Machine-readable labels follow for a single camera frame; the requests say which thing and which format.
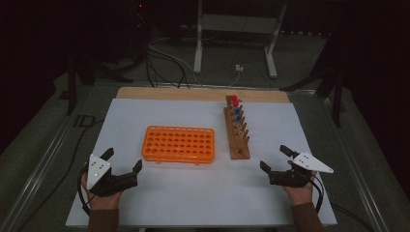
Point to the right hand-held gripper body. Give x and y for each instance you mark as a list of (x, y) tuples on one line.
[(311, 162)]

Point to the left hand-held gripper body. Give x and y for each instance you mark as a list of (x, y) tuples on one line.
[(96, 170)]

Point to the wooden tube rack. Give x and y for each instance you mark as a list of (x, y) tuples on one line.
[(240, 154)]

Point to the clear test tube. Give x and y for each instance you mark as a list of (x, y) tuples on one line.
[(241, 133), (240, 126)]

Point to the orange plastic tube rack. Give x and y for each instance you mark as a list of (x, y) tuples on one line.
[(179, 145)]

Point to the blue capped test tube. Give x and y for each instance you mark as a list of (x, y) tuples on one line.
[(239, 119), (237, 111)]

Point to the red capped test tube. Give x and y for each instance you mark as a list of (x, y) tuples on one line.
[(234, 97), (236, 103)]

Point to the person's right hand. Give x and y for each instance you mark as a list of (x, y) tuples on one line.
[(301, 195)]

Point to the person's left hand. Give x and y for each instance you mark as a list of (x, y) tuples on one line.
[(106, 203)]

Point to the black tripod stand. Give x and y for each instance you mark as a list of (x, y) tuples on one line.
[(337, 106), (71, 96)]

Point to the white power plug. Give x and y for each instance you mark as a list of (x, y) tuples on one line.
[(239, 67)]

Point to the white metal stand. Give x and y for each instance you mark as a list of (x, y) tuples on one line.
[(197, 48)]

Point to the dark equipment with red light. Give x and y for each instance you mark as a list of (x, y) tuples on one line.
[(140, 19)]

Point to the metal floor rail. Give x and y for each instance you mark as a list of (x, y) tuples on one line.
[(48, 154), (353, 162)]

